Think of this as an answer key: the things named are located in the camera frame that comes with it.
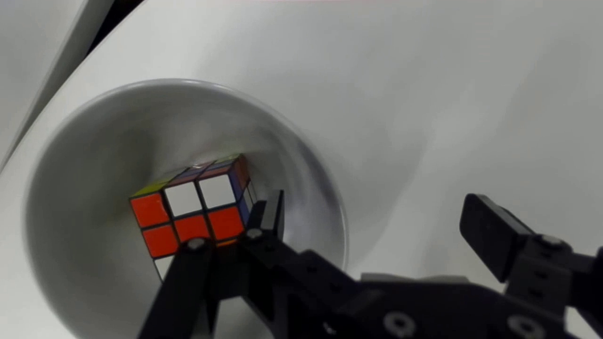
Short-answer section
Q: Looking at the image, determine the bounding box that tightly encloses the white ceramic bowl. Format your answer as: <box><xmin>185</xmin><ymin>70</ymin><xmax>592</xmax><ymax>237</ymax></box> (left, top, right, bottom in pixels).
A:
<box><xmin>25</xmin><ymin>79</ymin><xmax>347</xmax><ymax>339</ymax></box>

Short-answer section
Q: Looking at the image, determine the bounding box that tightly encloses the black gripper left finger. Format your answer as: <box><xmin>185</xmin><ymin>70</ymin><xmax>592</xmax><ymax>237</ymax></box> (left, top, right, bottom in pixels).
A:
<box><xmin>138</xmin><ymin>190</ymin><xmax>349</xmax><ymax>339</ymax></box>

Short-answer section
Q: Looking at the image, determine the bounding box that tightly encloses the small rubik's cube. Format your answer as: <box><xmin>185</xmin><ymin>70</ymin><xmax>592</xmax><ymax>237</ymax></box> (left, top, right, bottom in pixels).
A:
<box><xmin>130</xmin><ymin>155</ymin><xmax>257</xmax><ymax>279</ymax></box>

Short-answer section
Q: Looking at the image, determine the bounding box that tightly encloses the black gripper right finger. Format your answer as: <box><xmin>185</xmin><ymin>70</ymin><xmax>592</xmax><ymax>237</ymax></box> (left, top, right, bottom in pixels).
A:
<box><xmin>460</xmin><ymin>194</ymin><xmax>603</xmax><ymax>335</ymax></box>

